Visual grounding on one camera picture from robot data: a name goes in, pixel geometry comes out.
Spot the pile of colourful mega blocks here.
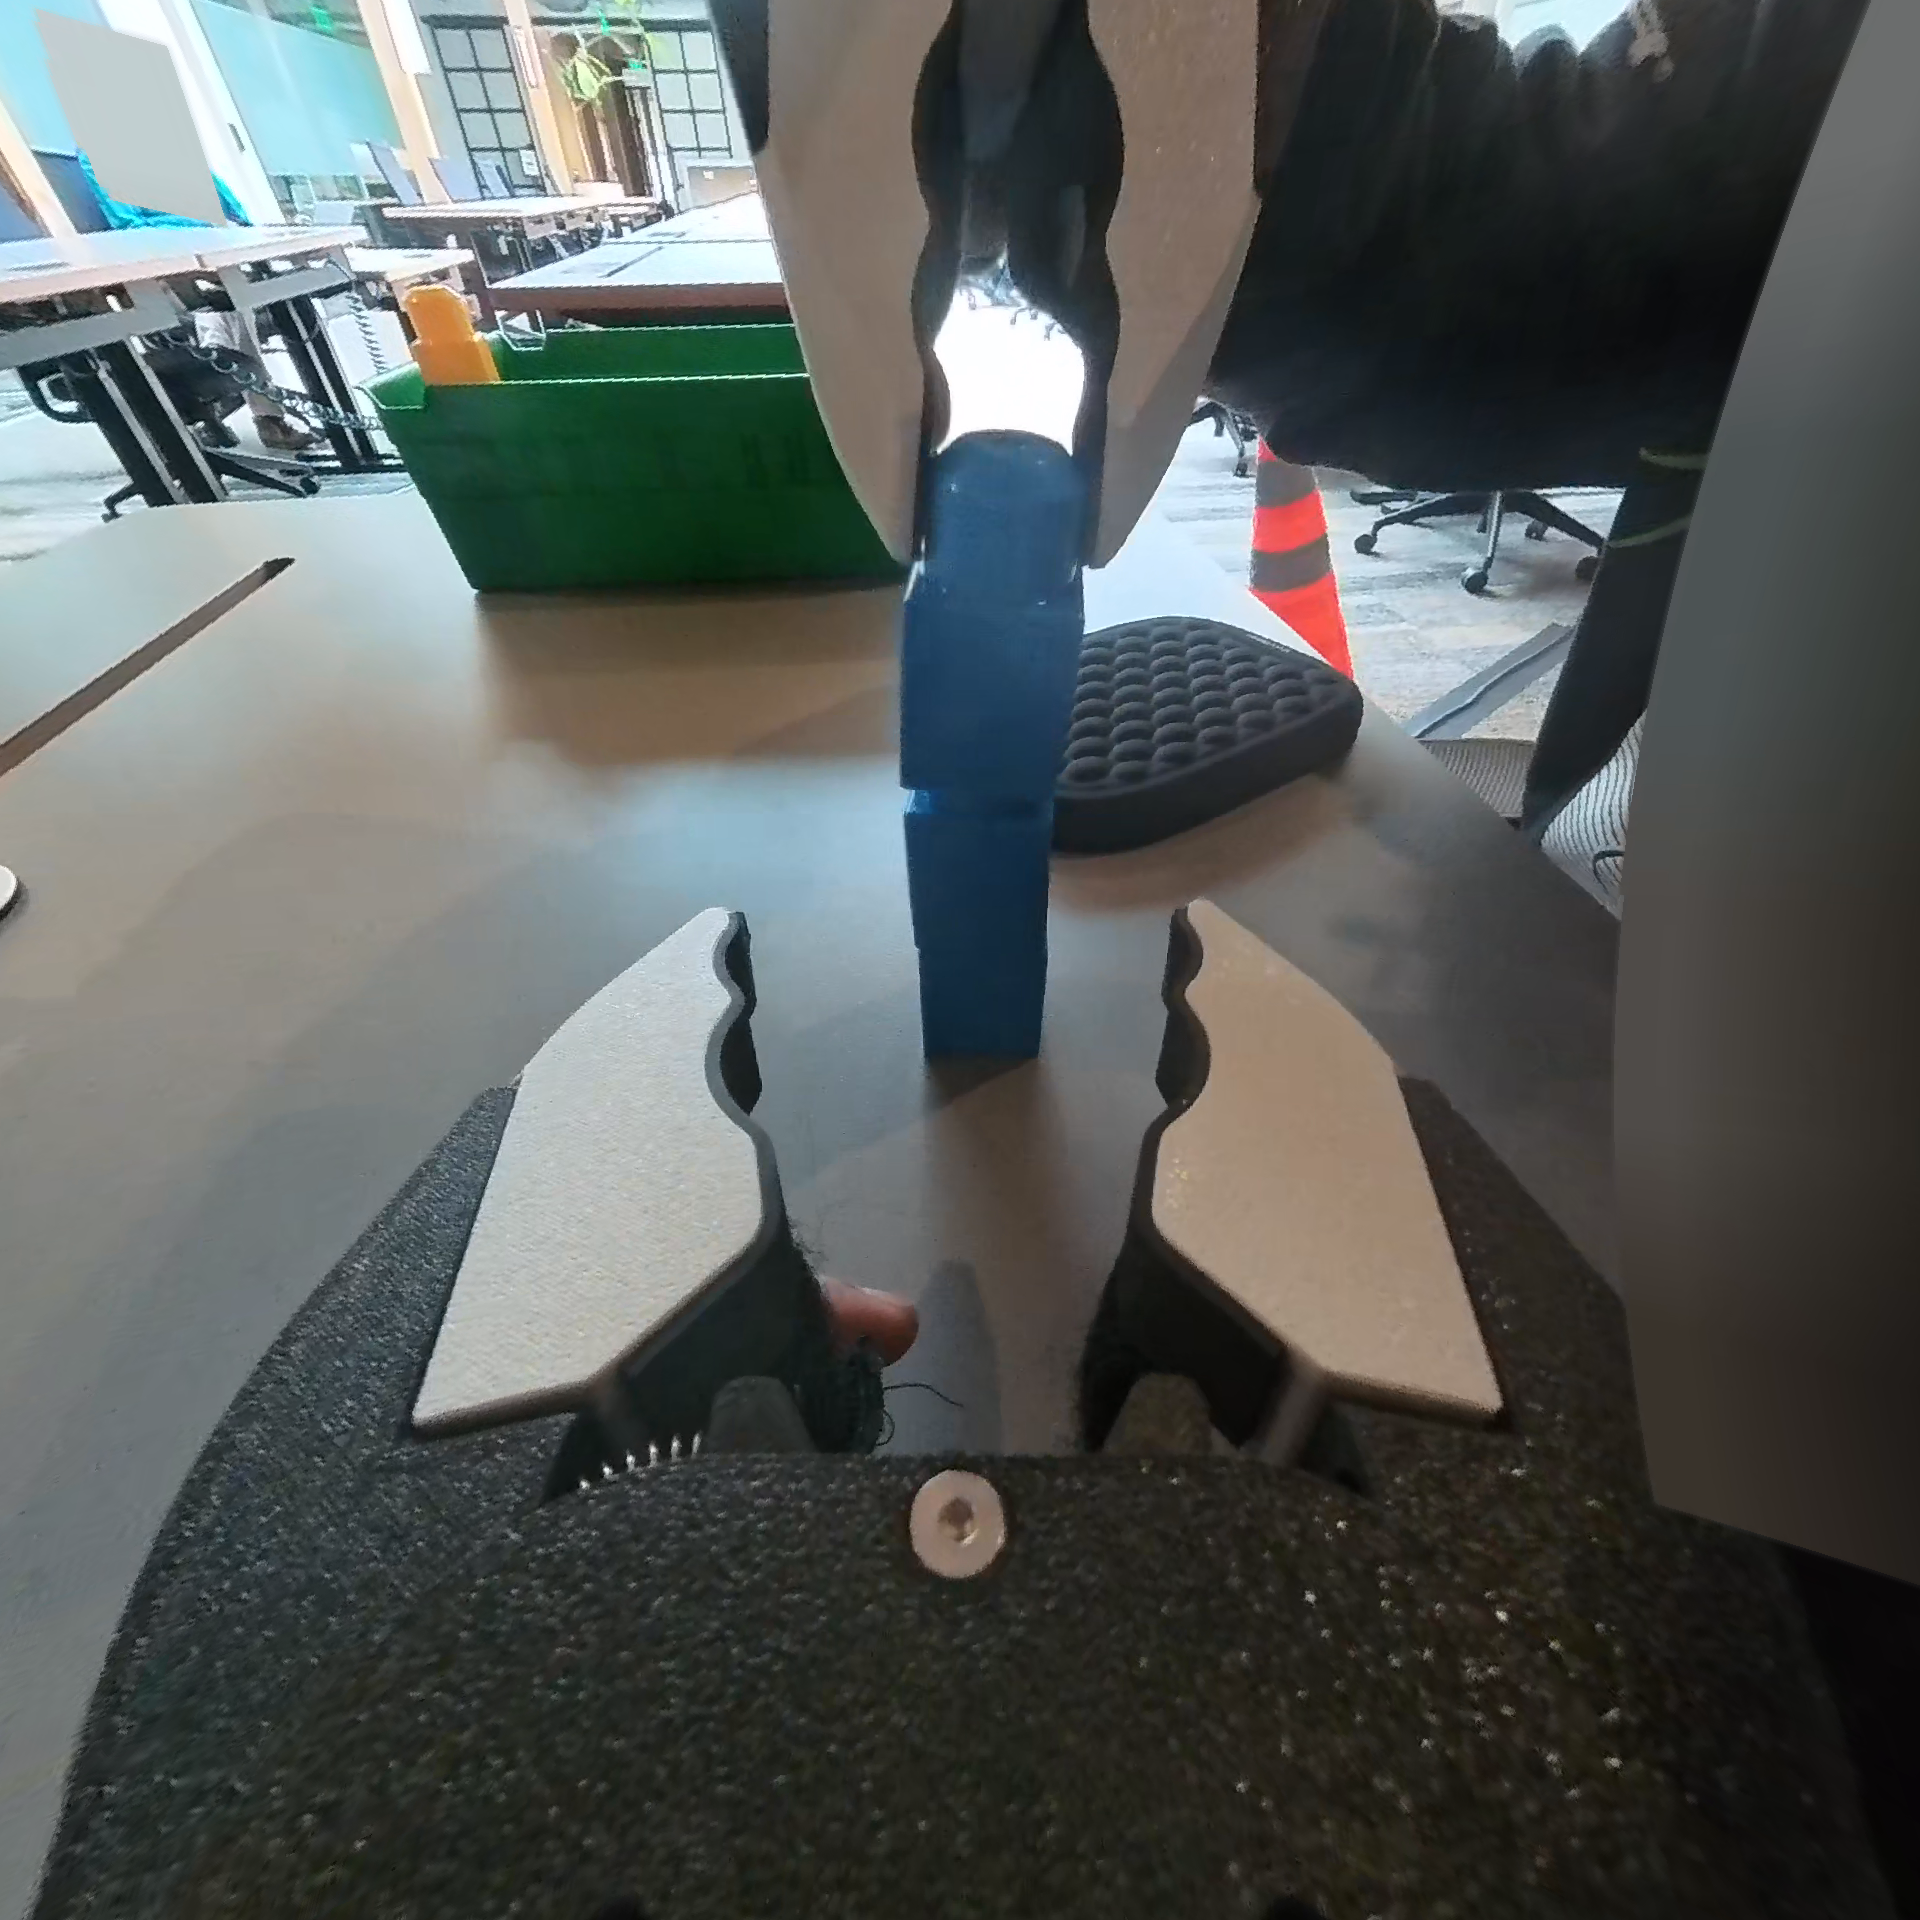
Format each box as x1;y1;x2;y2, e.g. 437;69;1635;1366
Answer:
402;285;501;387

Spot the black office chair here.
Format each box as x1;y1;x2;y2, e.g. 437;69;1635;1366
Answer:
1352;481;1610;597

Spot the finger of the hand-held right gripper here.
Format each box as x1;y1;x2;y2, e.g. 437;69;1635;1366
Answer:
1050;0;1274;572
748;0;976;565

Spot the grey desk with black legs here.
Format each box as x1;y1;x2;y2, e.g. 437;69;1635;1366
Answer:
0;225;368;518

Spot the black honeycomb pad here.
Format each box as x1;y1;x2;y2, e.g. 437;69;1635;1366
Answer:
1050;615;1365;858

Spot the long grey table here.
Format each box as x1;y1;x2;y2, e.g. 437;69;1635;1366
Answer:
491;191;798;327

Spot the green plastic bin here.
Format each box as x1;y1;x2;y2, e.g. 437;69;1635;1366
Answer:
364;323;909;595

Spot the blue mega block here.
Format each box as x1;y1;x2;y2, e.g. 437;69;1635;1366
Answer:
901;431;1086;794
918;942;1048;1063
902;801;1051;950

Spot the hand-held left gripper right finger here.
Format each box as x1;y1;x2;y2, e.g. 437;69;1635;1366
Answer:
1102;901;1507;1465

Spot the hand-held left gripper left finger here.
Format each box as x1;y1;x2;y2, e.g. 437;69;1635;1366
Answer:
410;903;835;1445

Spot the orange traffic cone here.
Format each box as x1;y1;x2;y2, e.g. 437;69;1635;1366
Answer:
1246;439;1356;677

